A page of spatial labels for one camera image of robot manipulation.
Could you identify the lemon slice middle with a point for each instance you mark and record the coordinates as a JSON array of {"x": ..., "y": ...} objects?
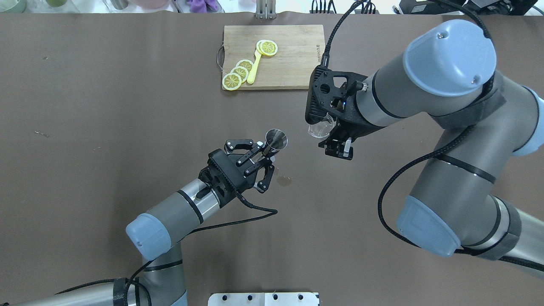
[{"x": 242, "y": 72}]

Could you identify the green white bowl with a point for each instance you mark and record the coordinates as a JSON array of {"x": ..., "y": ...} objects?
[{"x": 13, "y": 6}]

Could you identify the yellow plastic spoon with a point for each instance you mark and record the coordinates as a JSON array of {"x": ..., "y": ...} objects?
[{"x": 258, "y": 53}]

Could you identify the purple cloth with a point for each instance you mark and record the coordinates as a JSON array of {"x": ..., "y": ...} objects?
[{"x": 204, "y": 6}]

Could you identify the aluminium frame post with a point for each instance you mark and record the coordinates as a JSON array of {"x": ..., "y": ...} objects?
[{"x": 266, "y": 9}]

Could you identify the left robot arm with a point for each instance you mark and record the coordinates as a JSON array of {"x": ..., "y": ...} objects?
[{"x": 69, "y": 237}]

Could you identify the lemon slice near spoon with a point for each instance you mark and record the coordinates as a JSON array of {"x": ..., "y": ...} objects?
[{"x": 245, "y": 63}]

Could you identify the wooden cutting board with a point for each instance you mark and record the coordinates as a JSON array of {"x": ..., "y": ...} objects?
[{"x": 299, "y": 51}]

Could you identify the clear glass cup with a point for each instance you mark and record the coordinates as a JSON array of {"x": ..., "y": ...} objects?
[{"x": 322, "y": 129}]

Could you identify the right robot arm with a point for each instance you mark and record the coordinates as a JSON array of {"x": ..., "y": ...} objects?
[{"x": 441, "y": 201}]

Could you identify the lemon slice end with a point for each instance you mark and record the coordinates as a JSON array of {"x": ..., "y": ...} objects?
[{"x": 232, "y": 81}]

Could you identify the steel measuring jigger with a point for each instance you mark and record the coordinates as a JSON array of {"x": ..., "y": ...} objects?
[{"x": 274, "y": 141}]

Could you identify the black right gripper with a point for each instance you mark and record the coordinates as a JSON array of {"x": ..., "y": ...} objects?
[{"x": 356, "y": 126}]

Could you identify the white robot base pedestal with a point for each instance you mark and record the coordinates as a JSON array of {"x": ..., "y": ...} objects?
[{"x": 265, "y": 299}]

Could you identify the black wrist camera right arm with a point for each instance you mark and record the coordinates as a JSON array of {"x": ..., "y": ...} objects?
[{"x": 317, "y": 102}]

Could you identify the lemon slice on spoon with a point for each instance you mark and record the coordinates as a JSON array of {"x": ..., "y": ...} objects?
[{"x": 267, "y": 47}]

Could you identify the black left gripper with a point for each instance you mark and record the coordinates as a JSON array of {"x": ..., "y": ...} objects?
[{"x": 236, "y": 173}]

